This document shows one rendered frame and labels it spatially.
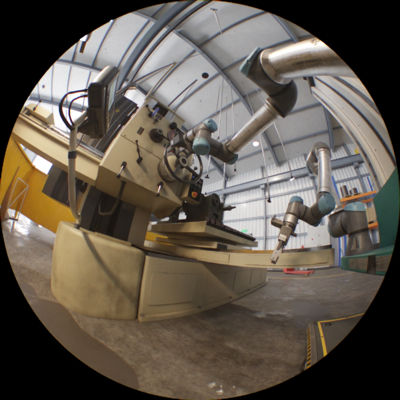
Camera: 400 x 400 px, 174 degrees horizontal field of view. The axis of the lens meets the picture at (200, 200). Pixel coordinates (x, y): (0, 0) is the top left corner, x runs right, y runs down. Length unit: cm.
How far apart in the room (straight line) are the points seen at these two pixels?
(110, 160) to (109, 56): 944
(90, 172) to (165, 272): 106
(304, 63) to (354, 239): 62
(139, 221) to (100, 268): 89
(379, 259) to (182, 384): 81
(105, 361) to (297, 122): 932
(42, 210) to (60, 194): 199
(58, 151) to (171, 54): 790
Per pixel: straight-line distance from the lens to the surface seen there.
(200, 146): 55
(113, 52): 1001
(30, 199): 378
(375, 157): 78
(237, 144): 57
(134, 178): 101
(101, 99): 63
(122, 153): 106
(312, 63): 33
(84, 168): 128
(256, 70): 43
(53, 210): 349
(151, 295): 115
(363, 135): 85
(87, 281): 102
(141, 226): 166
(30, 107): 191
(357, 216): 70
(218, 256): 119
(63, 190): 165
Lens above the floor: 67
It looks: 23 degrees up
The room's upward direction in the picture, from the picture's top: 9 degrees clockwise
